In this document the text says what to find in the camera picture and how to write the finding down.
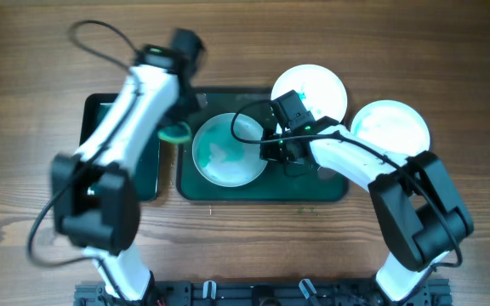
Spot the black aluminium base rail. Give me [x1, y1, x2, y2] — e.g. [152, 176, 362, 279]
[73, 279, 453, 306]

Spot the large dark serving tray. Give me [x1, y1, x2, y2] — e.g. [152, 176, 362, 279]
[175, 87, 349, 202]

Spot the green yellow sponge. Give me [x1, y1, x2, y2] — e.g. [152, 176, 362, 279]
[157, 122, 192, 145]

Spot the pale blue plate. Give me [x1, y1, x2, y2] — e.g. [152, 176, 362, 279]
[191, 113, 267, 187]

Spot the white plate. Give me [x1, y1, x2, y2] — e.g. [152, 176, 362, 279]
[350, 99, 431, 156]
[271, 64, 348, 123]

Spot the white plate top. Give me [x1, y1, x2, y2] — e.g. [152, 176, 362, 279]
[271, 64, 348, 123]

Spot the small black water tray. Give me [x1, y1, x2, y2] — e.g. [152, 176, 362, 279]
[79, 93, 161, 201]

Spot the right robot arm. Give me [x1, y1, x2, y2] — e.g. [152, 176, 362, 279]
[260, 117, 474, 305]

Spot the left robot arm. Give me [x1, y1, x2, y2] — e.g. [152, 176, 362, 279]
[51, 42, 203, 303]

